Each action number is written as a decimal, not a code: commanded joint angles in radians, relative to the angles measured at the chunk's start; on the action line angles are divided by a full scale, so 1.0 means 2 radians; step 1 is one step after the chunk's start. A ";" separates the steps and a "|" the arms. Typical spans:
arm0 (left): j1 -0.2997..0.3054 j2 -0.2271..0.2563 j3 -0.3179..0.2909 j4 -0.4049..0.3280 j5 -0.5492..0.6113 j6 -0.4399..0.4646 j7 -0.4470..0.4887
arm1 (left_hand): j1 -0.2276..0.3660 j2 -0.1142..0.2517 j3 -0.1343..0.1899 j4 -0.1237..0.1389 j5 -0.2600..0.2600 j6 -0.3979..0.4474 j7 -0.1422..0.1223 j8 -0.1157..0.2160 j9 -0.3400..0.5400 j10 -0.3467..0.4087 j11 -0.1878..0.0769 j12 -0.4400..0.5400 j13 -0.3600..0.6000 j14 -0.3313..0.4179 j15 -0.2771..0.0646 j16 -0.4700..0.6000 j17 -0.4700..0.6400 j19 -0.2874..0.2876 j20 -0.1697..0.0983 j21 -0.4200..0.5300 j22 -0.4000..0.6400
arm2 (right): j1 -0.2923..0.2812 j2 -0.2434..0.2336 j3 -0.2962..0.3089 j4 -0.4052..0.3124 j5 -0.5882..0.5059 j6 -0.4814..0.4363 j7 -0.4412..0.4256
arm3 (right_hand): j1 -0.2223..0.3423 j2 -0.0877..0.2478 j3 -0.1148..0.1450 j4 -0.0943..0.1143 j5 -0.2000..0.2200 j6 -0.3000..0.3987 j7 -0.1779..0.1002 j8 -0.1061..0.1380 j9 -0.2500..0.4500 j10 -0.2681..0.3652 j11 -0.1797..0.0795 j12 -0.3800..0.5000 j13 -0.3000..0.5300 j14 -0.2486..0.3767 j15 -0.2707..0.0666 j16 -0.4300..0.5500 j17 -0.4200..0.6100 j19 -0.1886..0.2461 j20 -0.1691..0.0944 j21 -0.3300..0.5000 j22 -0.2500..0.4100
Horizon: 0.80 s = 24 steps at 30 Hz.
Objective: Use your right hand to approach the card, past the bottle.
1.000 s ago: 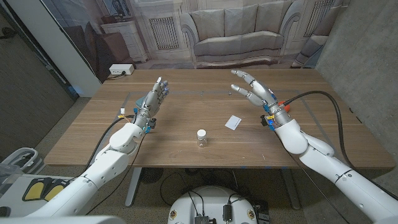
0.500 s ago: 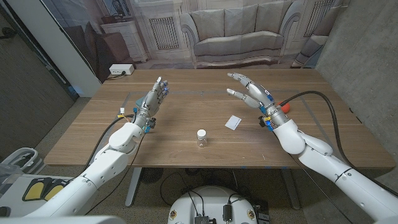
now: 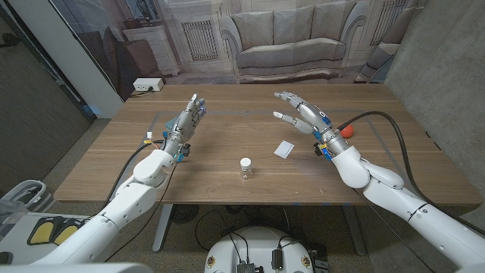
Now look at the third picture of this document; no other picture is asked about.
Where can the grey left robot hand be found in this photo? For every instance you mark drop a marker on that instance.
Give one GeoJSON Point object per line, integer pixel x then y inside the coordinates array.
{"type": "Point", "coordinates": [183, 127]}

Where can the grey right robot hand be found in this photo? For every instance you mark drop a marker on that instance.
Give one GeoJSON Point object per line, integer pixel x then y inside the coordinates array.
{"type": "Point", "coordinates": [314, 117]}

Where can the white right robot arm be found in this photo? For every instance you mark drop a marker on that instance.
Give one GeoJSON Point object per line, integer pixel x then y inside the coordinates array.
{"type": "Point", "coordinates": [417, 216]}

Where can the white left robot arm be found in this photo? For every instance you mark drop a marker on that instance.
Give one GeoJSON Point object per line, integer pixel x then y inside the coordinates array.
{"type": "Point", "coordinates": [121, 204]}

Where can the white card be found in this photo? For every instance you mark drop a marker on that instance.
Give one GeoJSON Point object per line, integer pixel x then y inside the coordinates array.
{"type": "Point", "coordinates": [284, 149]}

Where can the clear bottle with white cap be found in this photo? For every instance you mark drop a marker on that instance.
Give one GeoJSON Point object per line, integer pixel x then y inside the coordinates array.
{"type": "Point", "coordinates": [246, 168]}

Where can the teal block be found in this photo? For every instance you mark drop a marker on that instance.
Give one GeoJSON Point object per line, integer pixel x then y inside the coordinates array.
{"type": "Point", "coordinates": [170, 122]}

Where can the red ball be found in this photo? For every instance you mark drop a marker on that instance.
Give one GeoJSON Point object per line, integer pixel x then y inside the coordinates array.
{"type": "Point", "coordinates": [347, 131]}

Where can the white power strip box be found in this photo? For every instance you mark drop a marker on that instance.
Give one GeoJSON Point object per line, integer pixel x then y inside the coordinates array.
{"type": "Point", "coordinates": [148, 83]}

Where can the printed living room backdrop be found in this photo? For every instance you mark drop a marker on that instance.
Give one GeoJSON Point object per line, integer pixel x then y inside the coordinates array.
{"type": "Point", "coordinates": [288, 41]}

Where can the black round fan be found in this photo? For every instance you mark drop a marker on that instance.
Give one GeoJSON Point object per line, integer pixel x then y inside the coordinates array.
{"type": "Point", "coordinates": [184, 213]}

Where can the grey metal table leg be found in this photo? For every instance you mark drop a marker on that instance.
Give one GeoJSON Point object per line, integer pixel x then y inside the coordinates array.
{"type": "Point", "coordinates": [354, 231]}
{"type": "Point", "coordinates": [162, 227]}

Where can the white partition panel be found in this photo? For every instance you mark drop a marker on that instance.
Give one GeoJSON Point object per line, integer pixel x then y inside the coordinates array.
{"type": "Point", "coordinates": [72, 57]}

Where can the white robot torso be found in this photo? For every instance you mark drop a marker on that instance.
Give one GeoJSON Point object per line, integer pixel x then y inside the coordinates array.
{"type": "Point", "coordinates": [259, 246]}

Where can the black adapter on torso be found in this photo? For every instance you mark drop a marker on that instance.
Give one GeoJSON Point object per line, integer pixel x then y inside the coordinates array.
{"type": "Point", "coordinates": [277, 259]}

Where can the white storage bin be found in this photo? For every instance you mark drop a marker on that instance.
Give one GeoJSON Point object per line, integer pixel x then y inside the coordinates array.
{"type": "Point", "coordinates": [30, 193]}

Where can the black yellow foot pedal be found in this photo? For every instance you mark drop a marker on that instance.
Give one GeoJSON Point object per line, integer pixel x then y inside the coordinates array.
{"type": "Point", "coordinates": [41, 232]}

